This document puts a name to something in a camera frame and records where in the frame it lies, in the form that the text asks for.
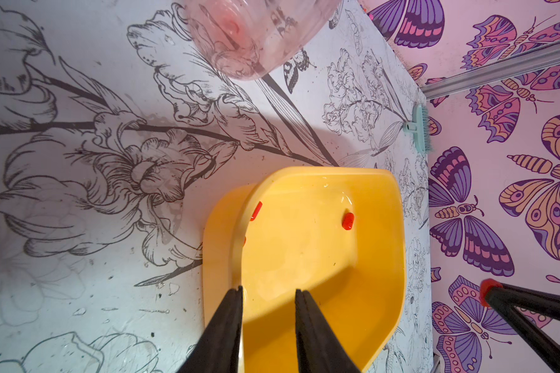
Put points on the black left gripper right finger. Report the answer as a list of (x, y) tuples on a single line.
[(317, 347)]

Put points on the pink spray bottle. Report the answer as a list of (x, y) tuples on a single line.
[(246, 40)]

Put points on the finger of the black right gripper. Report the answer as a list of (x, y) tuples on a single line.
[(507, 301), (543, 345)]

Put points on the red sleeve pair lower right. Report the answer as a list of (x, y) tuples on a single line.
[(348, 221)]

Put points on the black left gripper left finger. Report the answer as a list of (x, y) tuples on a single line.
[(218, 348)]

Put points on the yellow plastic storage tray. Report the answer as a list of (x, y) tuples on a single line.
[(357, 277)]

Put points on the aluminium frame post right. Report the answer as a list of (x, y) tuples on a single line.
[(536, 59)]

